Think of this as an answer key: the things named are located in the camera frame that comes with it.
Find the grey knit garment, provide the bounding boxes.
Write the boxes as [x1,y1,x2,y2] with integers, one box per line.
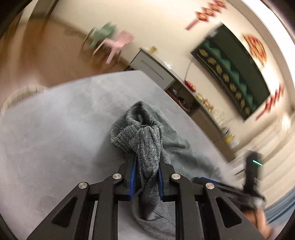
[110,102,228,239]

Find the person's right hand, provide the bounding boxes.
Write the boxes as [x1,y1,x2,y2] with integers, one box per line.
[243,208,272,239]

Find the blue window curtain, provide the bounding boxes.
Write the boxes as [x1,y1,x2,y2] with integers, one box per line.
[265,191,294,225]

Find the cream window curtain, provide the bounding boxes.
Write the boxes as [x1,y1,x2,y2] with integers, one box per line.
[230,128,295,204]

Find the yellow box on cabinet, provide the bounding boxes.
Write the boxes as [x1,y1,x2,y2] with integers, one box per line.
[225,135,235,144]

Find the clear glass cups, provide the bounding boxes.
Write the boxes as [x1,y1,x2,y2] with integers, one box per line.
[211,109,225,126]

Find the long grey tv cabinet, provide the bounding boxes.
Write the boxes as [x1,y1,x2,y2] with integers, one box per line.
[126,48,235,162]

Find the red hanging knot ornament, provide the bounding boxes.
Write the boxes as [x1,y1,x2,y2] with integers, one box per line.
[256,84,284,121]

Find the gold ornaments on cabinet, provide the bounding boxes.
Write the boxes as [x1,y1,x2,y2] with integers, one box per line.
[195,92,214,111]

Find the red fruit plate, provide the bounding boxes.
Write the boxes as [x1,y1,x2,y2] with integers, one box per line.
[185,80,196,92]

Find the round red gold ornament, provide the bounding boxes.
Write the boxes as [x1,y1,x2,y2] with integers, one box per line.
[242,34,267,67]

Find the small yellow cup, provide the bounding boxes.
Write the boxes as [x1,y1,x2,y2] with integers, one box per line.
[149,46,157,54]

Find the green plastic chair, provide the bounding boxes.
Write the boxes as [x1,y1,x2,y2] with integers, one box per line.
[83,22,117,49]

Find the pink plastic chair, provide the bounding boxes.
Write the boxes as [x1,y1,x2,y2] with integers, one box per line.
[93,30,134,64]

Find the wall television with pattern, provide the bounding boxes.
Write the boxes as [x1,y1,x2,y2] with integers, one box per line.
[191,25,270,120]

